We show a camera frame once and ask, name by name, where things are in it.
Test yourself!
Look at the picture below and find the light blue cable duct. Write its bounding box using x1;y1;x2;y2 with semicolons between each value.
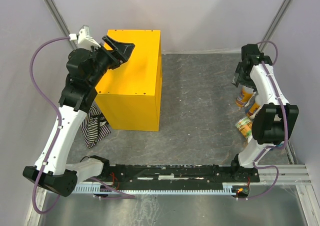
72;182;250;196

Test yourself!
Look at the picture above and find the yellow shelf cabinet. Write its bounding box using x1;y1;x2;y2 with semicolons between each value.
95;30;163;131

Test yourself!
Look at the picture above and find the purple cable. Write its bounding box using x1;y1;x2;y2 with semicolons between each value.
252;41;290;199
29;36;76;214

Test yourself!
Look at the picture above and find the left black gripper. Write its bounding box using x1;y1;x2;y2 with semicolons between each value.
88;35;136;87

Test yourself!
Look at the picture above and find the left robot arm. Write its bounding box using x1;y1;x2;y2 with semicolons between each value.
22;34;135;197

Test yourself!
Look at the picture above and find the green label can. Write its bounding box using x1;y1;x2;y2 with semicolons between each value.
235;117;253;139

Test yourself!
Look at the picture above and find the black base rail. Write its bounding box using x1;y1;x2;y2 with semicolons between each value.
96;160;260;189

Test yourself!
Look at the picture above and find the orange can white lid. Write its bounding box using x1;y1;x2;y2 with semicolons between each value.
243;136;253;150

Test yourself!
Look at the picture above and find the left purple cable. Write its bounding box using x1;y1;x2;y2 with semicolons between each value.
29;36;76;214

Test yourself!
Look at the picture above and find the blue orange can with spoon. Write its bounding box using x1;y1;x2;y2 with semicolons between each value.
245;96;261;119

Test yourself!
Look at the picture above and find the striped black white cloth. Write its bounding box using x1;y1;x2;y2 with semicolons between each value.
80;105;111;149

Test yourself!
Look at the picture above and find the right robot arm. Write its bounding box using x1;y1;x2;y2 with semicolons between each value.
229;44;299;181

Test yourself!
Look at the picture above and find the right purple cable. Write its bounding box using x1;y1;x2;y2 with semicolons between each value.
252;41;290;199

